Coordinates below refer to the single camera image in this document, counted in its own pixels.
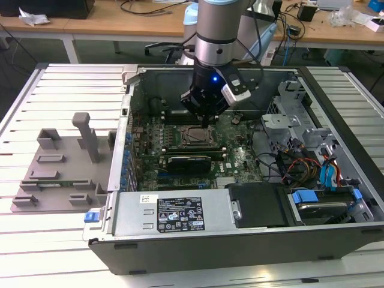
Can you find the clear plastic bags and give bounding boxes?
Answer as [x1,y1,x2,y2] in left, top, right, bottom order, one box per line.
[328,5,371,28]

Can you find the silver metal drive cage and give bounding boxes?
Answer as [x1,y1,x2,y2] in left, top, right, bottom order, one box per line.
[260,74,343,163]

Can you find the black red yellow wire bundle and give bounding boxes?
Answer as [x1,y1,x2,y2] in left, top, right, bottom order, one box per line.
[275,140,322,184]

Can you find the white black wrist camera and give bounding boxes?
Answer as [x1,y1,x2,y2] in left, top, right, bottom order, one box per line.
[214,64,253,107]

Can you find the black open PC case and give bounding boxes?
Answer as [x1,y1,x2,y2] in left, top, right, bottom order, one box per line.
[82,64,384,275]

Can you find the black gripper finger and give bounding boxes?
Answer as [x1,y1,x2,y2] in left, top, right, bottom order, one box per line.
[206,98,232,128]
[179,89,208,128]

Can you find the silver power supply unit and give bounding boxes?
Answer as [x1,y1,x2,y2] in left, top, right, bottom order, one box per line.
[112,190,237,236]

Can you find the small black box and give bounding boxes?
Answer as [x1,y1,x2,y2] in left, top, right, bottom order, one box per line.
[296,4,317,22]

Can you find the silver chipset heatsink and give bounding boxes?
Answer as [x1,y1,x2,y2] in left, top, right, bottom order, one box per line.
[215,176,238,189]

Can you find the silver CPU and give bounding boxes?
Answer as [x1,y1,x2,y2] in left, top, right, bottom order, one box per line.
[188,128,209,144]

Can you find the black RAM slot bank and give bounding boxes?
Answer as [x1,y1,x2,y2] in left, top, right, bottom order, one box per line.
[161,144,226,157]
[161,108,219,126]

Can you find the silver flat device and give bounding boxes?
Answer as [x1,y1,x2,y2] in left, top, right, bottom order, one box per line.
[317,0,352,10]

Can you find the hard disk in blue carrier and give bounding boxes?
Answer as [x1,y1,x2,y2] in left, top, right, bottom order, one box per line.
[287,188,362,226]

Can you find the wooden desk white legs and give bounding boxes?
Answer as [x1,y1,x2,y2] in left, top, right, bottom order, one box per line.
[0,0,193,64]

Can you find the green motherboard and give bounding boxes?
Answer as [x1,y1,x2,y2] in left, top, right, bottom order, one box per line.
[131,112,265,191]

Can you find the metal socket cover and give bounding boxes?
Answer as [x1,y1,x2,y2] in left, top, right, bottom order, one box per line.
[179,125,215,148]

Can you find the CPU socket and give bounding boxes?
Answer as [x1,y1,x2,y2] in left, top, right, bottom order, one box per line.
[179,124,216,148]

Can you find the white cardboard box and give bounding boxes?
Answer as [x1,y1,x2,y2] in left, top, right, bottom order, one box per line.
[364,16,384,33]

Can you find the white power strip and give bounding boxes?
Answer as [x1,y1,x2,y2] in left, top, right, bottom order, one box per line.
[260,47,276,66]

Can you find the black office chair base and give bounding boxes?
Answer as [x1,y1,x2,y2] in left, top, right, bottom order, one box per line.
[145,41,182,64]

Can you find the blue flat data wire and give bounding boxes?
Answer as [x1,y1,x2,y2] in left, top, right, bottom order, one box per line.
[319,163,338,193]

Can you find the gray parts rack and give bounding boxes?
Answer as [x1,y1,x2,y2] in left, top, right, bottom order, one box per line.
[11,112,118,214]

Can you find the black plastic shroud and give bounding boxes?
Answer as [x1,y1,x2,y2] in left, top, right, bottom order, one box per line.
[227,182,290,229]

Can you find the black graphics card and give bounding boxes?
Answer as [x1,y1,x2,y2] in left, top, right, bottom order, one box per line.
[166,154,212,175]

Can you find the wooden desk with clutter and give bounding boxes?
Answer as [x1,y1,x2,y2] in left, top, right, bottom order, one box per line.
[271,0,384,52]

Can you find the teal bin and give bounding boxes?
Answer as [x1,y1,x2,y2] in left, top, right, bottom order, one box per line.
[323,47,356,67]

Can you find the large black equipment box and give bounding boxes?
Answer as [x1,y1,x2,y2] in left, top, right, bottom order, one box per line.
[0,0,95,20]

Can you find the crumpled white paper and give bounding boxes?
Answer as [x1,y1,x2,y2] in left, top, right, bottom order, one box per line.
[18,7,52,26]

